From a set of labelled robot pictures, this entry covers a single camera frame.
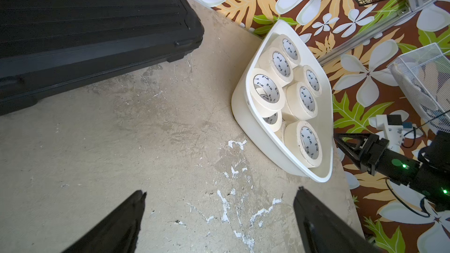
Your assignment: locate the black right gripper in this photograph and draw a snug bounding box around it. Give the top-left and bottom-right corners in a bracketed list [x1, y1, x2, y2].
[334, 133, 420, 185]

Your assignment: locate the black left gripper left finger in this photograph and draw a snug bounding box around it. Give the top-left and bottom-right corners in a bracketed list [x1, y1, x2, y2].
[64, 190, 146, 253]

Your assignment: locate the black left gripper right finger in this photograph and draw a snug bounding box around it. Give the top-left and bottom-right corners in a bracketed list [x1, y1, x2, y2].
[293, 187, 379, 253]

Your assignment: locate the cream tape roll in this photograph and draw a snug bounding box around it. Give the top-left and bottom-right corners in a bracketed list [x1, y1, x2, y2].
[263, 111, 282, 132]
[257, 47, 294, 87]
[284, 121, 323, 168]
[247, 68, 285, 117]
[286, 82, 318, 121]
[294, 65, 322, 97]
[271, 35, 301, 69]

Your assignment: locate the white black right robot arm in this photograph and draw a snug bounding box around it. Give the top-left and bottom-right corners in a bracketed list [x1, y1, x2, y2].
[334, 131, 450, 211]

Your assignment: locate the white plastic storage box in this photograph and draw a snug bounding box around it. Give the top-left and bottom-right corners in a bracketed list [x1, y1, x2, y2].
[232, 21, 335, 183]

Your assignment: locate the white mesh basket right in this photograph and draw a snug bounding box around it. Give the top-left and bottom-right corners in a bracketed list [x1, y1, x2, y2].
[387, 43, 450, 133]

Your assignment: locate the black plastic tool case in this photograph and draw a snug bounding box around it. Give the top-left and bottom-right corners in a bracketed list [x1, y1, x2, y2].
[1, 0, 205, 115]

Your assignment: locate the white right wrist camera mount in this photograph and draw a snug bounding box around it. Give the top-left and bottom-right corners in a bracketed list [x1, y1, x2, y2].
[375, 114, 413, 153]

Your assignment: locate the aluminium frame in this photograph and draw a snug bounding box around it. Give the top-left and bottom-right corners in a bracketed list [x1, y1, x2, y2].
[318, 0, 450, 65]

